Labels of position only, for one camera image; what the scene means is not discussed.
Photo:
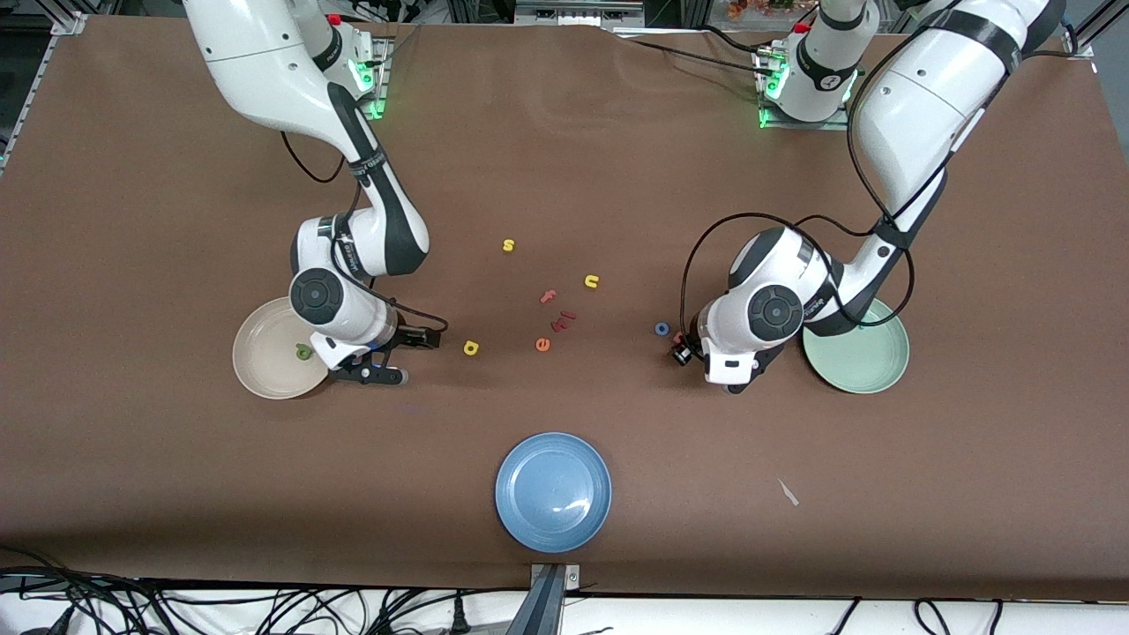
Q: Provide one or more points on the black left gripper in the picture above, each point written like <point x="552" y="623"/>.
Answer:
<point x="684" y="350"/>

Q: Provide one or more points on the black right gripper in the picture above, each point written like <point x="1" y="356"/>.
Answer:
<point x="411" y="336"/>

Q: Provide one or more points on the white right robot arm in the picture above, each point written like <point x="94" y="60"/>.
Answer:
<point x="265" y="79"/>

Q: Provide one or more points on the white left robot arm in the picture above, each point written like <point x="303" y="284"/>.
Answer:
<point x="908" y="106"/>

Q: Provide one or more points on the beige brown plate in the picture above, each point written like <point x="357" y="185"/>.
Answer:
<point x="269" y="353"/>

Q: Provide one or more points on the white paper scrap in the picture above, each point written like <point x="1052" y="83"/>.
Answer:
<point x="788" y="492"/>

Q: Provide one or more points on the pale green plate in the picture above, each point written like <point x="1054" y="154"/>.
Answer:
<point x="864" y="362"/>

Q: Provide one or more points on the blue plate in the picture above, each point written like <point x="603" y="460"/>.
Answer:
<point x="553" y="492"/>

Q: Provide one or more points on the brown table cover sheet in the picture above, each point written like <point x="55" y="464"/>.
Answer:
<point x="564" y="176"/>

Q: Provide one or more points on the black power plug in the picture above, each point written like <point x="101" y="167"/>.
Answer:
<point x="459" y="617"/>

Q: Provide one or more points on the orange patterned object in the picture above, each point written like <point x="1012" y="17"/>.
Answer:
<point x="758" y="7"/>

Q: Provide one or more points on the silver equipment box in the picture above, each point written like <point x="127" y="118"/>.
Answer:
<point x="573" y="11"/>

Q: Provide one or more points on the silver metal bracket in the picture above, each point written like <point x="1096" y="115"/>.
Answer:
<point x="571" y="578"/>

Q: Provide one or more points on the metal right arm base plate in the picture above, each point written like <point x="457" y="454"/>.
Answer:
<point x="381" y="79"/>

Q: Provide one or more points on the black camera pole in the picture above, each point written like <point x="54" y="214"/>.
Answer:
<point x="540" y="608"/>

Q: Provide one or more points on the aluminium corner bracket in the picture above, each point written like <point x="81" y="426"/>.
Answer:
<point x="69" y="24"/>

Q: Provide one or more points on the aluminium frame profile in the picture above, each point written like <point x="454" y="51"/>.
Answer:
<point x="1080" y="40"/>

